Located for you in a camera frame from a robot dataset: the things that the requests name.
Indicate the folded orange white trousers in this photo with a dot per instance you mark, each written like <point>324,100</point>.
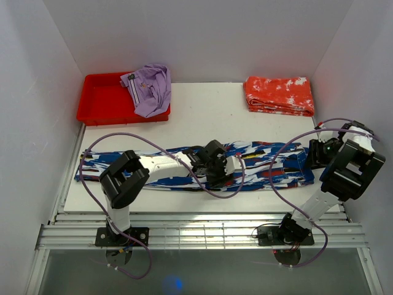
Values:
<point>286,96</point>

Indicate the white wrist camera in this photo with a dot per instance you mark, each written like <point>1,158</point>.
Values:
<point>323,135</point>
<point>233,164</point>

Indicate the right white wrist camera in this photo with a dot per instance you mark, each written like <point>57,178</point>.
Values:
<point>323,135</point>

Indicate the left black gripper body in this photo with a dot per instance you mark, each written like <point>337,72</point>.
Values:
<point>215,172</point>

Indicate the aluminium rail frame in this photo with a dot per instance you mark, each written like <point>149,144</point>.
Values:
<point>202,230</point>

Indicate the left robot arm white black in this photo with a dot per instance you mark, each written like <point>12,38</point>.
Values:
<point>123,180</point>

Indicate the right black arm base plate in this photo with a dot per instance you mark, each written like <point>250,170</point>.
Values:
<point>267,235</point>

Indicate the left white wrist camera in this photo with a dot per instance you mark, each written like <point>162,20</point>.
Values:
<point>233,164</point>

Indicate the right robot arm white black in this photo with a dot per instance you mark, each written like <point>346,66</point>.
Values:
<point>350,163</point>

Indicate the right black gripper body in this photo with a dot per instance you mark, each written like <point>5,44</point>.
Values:
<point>325,151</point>

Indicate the red plastic tray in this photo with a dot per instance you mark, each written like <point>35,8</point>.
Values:
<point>104,101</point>

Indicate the purple trousers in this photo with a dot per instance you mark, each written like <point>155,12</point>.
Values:
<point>149,88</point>

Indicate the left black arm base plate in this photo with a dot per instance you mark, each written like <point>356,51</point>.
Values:
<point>105,237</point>

